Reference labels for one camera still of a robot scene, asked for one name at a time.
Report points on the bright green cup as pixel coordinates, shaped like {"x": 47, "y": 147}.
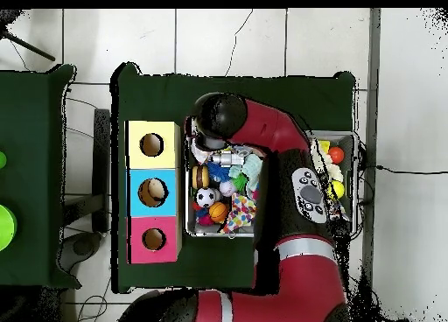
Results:
{"x": 6, "y": 227}

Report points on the small bright green object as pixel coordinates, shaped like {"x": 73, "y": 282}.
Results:
{"x": 2, "y": 160}

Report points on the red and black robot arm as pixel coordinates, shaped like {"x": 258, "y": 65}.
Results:
{"x": 273, "y": 126}

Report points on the toy hamburger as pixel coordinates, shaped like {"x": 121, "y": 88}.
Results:
{"x": 200, "y": 176}

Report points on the silver plastic toy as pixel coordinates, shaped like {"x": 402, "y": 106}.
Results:
{"x": 225, "y": 159}

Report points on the wooden box with three holes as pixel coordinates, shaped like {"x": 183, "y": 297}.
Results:
{"x": 168, "y": 196}

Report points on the small black white soccer ball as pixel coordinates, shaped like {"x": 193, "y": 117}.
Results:
{"x": 205, "y": 197}

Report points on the small orange basketball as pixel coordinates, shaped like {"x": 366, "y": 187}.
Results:
{"x": 218, "y": 212}

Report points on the yellow ball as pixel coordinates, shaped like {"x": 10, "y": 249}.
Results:
{"x": 337, "y": 189}

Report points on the mint green waffle cloth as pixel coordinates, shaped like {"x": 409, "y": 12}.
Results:
{"x": 252, "y": 166}

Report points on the dark green table cloth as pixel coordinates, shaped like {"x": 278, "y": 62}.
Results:
{"x": 31, "y": 126}
{"x": 157, "y": 98}

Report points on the small white baseball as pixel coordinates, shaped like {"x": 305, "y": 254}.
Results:
{"x": 227, "y": 188}

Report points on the grey rounded base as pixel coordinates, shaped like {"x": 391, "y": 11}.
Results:
{"x": 80, "y": 246}

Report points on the black tripod leg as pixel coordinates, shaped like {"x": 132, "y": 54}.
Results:
{"x": 31, "y": 48}

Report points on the small orange ball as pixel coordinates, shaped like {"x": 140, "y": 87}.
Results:
{"x": 336, "y": 155}

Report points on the colourful dotted cloth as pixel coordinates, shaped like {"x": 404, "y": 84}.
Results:
{"x": 239, "y": 211}
{"x": 201, "y": 155}

